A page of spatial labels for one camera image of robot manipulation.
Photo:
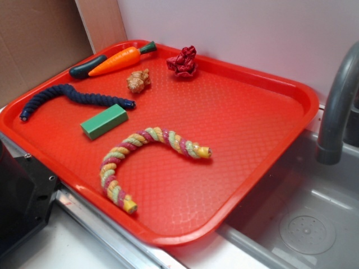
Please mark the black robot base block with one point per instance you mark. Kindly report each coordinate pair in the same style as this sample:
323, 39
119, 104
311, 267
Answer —
28, 189

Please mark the red plastic tray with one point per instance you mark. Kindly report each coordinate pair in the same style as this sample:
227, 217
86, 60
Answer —
247, 118

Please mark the green rectangular block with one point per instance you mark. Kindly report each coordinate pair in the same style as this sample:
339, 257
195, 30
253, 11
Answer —
103, 122

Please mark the tan toy ginger root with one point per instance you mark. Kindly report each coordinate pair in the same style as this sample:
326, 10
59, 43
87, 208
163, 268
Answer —
138, 81

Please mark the crumpled red paper ball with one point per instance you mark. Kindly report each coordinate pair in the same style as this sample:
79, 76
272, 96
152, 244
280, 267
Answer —
183, 65

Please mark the orange toy carrot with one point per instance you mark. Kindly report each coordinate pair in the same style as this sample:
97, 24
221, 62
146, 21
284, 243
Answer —
122, 59

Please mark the dark green toy cucumber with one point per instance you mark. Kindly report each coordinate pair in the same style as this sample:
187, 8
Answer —
81, 71

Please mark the grey plastic sink basin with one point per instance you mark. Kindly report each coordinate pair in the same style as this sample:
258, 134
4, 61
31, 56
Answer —
301, 214

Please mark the grey toy faucet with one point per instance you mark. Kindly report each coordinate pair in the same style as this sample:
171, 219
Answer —
339, 123

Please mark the brown cardboard panel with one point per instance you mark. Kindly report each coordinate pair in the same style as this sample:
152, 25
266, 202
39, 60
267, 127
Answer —
40, 39

